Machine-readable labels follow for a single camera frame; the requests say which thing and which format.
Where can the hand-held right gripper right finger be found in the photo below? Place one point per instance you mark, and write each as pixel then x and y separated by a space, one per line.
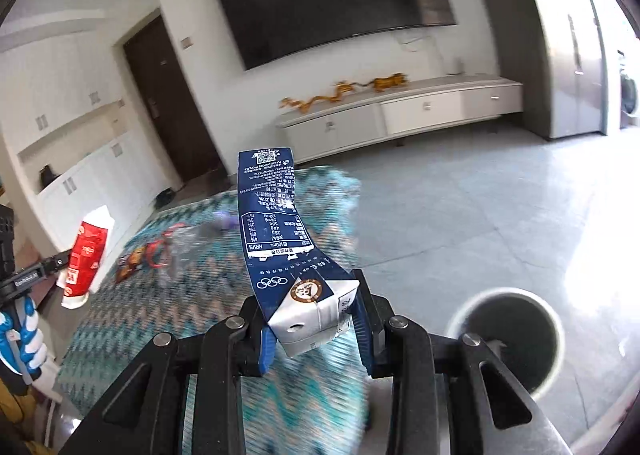
pixel 361 340

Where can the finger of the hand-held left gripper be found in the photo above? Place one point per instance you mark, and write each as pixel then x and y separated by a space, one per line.
pixel 40 271

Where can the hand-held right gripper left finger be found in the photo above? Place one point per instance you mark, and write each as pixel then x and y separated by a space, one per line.
pixel 267 347

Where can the red and white packet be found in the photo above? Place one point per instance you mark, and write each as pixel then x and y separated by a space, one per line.
pixel 87 255

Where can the blue milk carton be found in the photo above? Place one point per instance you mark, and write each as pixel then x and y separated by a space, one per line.
pixel 275 235

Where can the grey waste bin white rim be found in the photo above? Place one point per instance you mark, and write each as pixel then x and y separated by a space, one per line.
pixel 510 335

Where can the person's left hand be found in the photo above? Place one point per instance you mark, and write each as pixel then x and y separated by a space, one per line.
pixel 22 335

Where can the black bag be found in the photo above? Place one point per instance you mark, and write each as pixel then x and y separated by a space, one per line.
pixel 49 176

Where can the zigzag knitted blanket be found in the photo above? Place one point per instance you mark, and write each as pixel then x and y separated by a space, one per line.
pixel 200 295

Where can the orange snack packet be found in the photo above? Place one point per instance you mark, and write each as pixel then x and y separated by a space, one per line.
pixel 131 260

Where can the red wrapper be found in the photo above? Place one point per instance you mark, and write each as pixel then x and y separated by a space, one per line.
pixel 154 255

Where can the grey foil wrapper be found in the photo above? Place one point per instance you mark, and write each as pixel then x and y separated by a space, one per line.
pixel 195 237

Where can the purple wrapper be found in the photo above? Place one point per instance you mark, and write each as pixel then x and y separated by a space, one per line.
pixel 223 221

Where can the pair of dark shoes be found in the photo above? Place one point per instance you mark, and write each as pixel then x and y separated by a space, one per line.
pixel 165 196

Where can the dark brown entrance door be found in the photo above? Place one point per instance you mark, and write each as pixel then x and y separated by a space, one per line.
pixel 170 100

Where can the white television cabinet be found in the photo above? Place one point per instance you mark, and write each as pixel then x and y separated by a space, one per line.
pixel 415 110

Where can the golden dragon figurine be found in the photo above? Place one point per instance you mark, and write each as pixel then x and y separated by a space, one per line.
pixel 300 103

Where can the golden tiger figurine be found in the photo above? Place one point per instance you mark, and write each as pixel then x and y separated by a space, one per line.
pixel 390 82

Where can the white router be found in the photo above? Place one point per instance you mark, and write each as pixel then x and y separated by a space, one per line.
pixel 458 66

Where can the grey double-door refrigerator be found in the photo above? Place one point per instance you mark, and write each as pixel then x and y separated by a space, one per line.
pixel 565 60

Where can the grey washing machine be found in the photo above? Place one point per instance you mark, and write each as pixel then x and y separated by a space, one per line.
pixel 629 95

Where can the white wall cabinet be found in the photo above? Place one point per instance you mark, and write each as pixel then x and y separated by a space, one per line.
pixel 115 170

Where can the wall light switch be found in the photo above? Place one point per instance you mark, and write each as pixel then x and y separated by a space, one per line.
pixel 186 42

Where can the large black wall television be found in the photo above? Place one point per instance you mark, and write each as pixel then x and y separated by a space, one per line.
pixel 330 0

